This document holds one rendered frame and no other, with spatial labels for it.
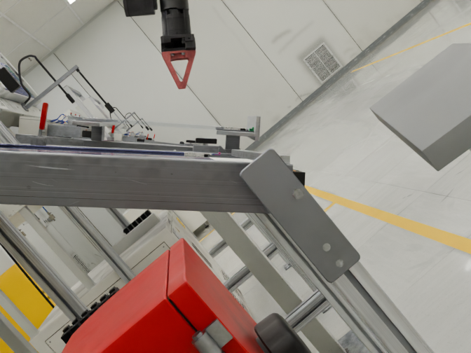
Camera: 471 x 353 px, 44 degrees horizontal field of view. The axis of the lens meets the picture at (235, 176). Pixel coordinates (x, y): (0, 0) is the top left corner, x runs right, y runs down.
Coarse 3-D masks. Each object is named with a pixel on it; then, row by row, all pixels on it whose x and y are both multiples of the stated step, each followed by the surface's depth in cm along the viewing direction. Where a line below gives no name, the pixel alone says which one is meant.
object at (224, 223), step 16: (224, 224) 168; (224, 240) 169; (240, 240) 169; (240, 256) 170; (256, 256) 170; (256, 272) 170; (272, 272) 171; (272, 288) 171; (288, 288) 171; (288, 304) 172; (320, 336) 173; (352, 336) 185; (320, 352) 174; (336, 352) 174; (352, 352) 177; (368, 352) 170
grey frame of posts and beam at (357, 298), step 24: (0, 216) 137; (264, 216) 142; (0, 240) 136; (288, 240) 144; (24, 264) 137; (48, 264) 142; (312, 264) 144; (360, 264) 69; (48, 288) 138; (336, 288) 71; (360, 288) 70; (72, 312) 139; (360, 312) 69; (384, 312) 70; (360, 336) 147; (384, 336) 70; (408, 336) 70
